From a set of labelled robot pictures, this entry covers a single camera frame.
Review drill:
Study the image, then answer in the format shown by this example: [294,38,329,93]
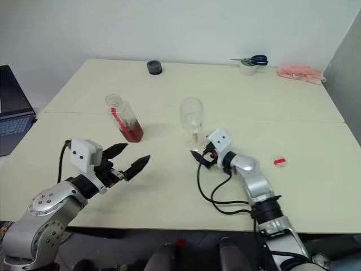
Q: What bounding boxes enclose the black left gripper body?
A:
[94,158,126,189]

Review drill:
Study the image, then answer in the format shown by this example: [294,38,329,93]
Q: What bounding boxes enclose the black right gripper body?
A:
[204,143,220,169]

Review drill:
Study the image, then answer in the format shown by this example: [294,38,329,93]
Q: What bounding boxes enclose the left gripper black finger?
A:
[123,154,151,182]
[102,142,130,161]

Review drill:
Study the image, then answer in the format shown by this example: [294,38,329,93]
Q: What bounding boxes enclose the bottle with red liquid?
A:
[104,93,145,144]

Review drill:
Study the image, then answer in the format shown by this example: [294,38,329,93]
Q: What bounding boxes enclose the clear wine glass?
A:
[180,97,205,148]

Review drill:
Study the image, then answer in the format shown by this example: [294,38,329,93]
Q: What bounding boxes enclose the white tape roll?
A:
[239,62,257,77]

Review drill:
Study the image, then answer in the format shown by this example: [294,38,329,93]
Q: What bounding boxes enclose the dark rounded shape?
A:
[147,243,184,271]
[219,236,249,271]

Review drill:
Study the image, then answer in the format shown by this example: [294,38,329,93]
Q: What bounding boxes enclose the dark laptop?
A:
[0,64,38,158]

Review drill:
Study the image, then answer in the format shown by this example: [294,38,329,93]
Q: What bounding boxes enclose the pink cloth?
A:
[276,64,325,85]

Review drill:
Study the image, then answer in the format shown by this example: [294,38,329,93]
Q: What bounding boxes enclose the white shoe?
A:
[311,252,333,269]

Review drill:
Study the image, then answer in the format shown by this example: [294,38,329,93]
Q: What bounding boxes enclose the blue fabric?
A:
[304,233,361,271]

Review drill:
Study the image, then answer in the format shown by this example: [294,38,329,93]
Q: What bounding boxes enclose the grey partition panel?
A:
[321,0,361,123]

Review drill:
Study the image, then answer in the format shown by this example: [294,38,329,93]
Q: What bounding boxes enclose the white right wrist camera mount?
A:
[207,127,232,155]

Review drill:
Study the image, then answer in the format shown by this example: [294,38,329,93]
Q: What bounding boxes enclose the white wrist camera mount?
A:
[69,138,109,196]
[207,127,232,155]

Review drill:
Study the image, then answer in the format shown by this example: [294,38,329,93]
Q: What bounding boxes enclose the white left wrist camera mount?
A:
[69,138,109,196]

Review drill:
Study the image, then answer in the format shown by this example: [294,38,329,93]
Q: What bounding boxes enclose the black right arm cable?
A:
[196,161,256,217]

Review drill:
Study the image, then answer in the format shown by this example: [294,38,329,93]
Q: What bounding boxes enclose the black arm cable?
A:
[57,139,73,183]
[196,161,256,217]

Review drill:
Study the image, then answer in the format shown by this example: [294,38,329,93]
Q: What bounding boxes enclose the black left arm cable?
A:
[57,139,73,183]

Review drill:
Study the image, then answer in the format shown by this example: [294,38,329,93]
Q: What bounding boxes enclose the blue-handled scissors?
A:
[230,54,269,67]

